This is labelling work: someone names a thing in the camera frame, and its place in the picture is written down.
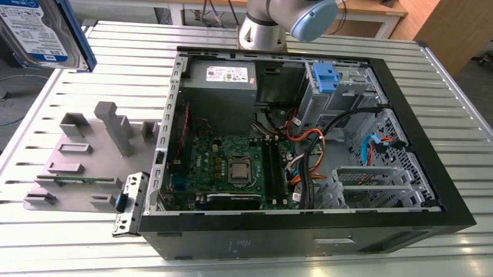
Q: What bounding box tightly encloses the blue data wire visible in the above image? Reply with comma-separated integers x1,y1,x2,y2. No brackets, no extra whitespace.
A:
361,133,386,167

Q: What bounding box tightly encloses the power wire with black connector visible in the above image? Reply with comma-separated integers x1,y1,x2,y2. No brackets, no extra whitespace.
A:
371,137,409,167

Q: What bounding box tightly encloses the hard disk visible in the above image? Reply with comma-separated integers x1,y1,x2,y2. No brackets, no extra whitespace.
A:
0,0,98,73

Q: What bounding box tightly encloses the metal disk bay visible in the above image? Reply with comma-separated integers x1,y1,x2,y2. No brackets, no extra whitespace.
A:
326,166,438,209

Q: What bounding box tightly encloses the green motherboard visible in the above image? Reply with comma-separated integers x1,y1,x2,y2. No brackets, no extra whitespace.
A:
164,134,306,211

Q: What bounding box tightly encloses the silver CPU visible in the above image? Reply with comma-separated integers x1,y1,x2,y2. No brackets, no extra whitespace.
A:
230,162,250,178

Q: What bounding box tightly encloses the black RAM slot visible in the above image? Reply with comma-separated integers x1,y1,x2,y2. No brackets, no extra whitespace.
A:
273,137,285,204
263,137,275,204
266,137,279,204
275,137,289,204

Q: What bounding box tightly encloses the grey power supply unit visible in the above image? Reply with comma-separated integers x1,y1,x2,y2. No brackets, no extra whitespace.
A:
180,60,258,136

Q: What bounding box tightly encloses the CPU socket with metal cover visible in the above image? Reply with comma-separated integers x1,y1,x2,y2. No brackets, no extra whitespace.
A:
227,155,258,187

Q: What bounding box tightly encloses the black graphics card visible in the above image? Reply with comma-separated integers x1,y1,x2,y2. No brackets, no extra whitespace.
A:
195,192,263,211

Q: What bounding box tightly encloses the blue VGA port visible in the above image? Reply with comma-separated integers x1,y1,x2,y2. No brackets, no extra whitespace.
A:
172,175,190,192

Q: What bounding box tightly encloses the blue drive cage latch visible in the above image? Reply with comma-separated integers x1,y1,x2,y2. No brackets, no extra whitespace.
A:
313,62,341,93

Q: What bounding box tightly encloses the metal optical drive cage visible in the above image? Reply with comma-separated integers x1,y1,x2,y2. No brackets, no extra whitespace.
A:
298,59,390,129

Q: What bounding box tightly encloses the black open PC case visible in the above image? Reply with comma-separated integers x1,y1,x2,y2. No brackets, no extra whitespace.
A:
136,44,478,259

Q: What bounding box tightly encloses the grey parts rack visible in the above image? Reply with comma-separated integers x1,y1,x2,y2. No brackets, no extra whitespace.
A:
23,100,163,214

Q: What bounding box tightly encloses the wooden top desk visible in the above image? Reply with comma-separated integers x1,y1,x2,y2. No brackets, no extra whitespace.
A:
338,0,409,40

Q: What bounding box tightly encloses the wooden cabinet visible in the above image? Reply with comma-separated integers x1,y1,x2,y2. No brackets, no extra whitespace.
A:
414,0,493,76

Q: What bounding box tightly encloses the black chair castor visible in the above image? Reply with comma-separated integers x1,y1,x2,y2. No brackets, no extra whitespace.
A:
472,50,493,69

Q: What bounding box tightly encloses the yellow black wire bundle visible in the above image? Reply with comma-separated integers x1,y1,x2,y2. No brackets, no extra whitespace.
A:
250,119,273,136

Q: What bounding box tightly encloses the orange red yellow wire bundle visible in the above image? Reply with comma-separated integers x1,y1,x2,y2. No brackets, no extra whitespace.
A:
286,128,329,187

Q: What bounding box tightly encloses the black cable bundle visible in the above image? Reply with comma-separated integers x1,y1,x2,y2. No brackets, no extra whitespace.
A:
299,105,392,209

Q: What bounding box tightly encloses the metal card retention bracket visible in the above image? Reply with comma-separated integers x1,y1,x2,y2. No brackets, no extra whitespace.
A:
111,171,152,238

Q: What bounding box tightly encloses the white metal desk frame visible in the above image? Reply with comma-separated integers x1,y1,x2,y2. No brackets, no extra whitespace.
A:
154,0,247,28

